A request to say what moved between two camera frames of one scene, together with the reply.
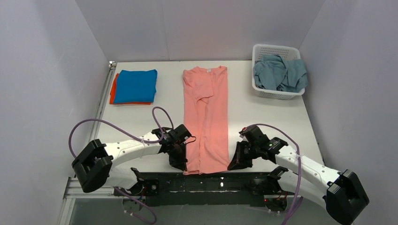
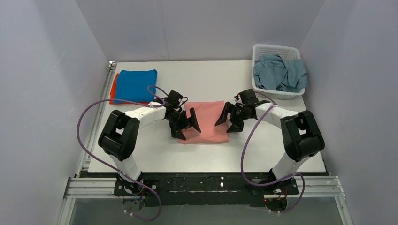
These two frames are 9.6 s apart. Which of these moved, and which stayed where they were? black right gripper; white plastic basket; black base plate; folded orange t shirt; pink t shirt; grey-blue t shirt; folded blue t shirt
Moved: black right gripper; pink t shirt
Stayed: grey-blue t shirt; black base plate; folded blue t shirt; folded orange t shirt; white plastic basket
